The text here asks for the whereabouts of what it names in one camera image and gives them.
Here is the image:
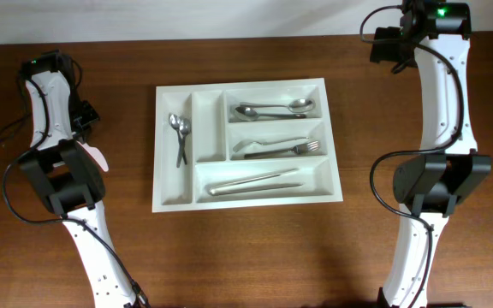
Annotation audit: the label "white plastic knife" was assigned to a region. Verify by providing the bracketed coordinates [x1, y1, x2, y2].
[80, 143, 109, 172]

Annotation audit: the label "small dark steel spoon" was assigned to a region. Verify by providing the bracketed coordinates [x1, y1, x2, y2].
[169, 113, 187, 168]

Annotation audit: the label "small steel teaspoon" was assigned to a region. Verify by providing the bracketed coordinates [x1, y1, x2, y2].
[176, 118, 191, 168]

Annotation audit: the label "steel spoon bowl down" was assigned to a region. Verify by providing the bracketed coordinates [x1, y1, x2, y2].
[240, 98, 316, 113]

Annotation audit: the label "large steel fork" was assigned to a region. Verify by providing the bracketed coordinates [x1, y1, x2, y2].
[244, 140, 320, 159]

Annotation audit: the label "large steel spoon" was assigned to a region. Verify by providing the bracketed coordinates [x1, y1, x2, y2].
[234, 106, 307, 121]

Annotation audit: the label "metal tongs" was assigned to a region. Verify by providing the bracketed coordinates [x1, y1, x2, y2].
[206, 169, 302, 197]

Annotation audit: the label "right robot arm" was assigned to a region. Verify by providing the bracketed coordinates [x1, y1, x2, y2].
[362, 0, 492, 307]

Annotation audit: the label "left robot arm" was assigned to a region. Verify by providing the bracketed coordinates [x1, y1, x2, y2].
[16, 50, 149, 307]

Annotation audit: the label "white plastic cutlery tray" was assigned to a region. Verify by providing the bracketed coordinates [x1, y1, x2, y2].
[151, 78, 343, 213]

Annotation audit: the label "left black cable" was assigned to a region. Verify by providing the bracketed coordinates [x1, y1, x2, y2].
[0, 57, 151, 308]

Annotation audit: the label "black cable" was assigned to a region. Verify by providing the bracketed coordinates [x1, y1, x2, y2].
[0, 57, 151, 308]
[359, 3, 465, 308]

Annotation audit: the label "right black cable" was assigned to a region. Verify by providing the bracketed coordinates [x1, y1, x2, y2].
[359, 3, 465, 308]

